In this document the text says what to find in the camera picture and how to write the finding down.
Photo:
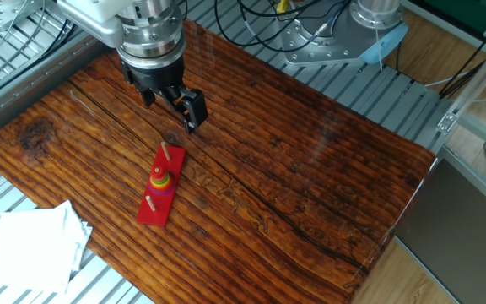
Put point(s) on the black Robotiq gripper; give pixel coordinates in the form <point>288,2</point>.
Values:
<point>152,78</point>

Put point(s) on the red Hanoi base with pegs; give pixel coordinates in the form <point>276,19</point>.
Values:
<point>158,213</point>

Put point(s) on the silver gripper coupling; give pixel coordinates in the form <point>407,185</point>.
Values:
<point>150,38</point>

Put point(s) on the glossy wood-grain board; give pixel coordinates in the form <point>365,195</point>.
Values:
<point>289,169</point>

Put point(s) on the grey table edge beam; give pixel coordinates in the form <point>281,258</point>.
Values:
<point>23,90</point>

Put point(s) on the silver robot mounting plate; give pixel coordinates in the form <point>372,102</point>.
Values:
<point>310,46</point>

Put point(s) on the white crumpled paper sheet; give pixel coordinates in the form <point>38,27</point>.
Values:
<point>36,245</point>

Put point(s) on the grey metal panel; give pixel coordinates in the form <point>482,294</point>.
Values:
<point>458,236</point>

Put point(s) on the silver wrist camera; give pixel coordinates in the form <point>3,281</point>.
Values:
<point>99,31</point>

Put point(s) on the aluminium frame post with bracket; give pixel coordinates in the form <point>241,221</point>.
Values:
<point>479,84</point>

